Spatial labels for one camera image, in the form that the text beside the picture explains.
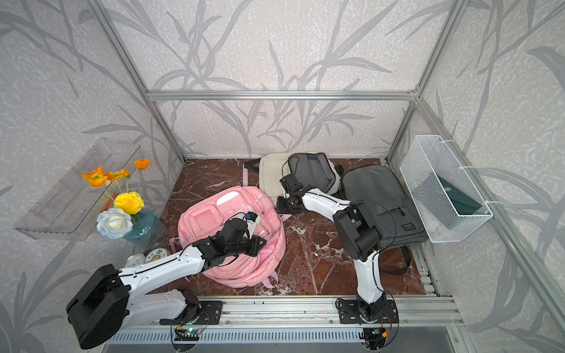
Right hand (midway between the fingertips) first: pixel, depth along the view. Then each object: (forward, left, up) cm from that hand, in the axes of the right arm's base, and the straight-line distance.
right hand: (279, 207), depth 95 cm
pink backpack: (-4, +31, +1) cm, 31 cm away
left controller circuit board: (-45, +29, -7) cm, 54 cm away
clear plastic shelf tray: (-17, +59, +27) cm, 67 cm away
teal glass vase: (-14, +49, +6) cm, 51 cm away
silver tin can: (-23, +52, +1) cm, 57 cm away
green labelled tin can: (-21, +43, +4) cm, 48 cm away
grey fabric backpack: (-2, -51, -3) cm, 52 cm away
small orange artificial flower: (0, +45, +28) cm, 53 cm away
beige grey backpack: (+25, -17, -3) cm, 30 cm away
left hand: (-17, +4, +2) cm, 18 cm away
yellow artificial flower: (-13, +43, +26) cm, 52 cm away
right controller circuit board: (-46, -34, -10) cm, 58 cm away
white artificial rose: (-22, +42, +28) cm, 55 cm away
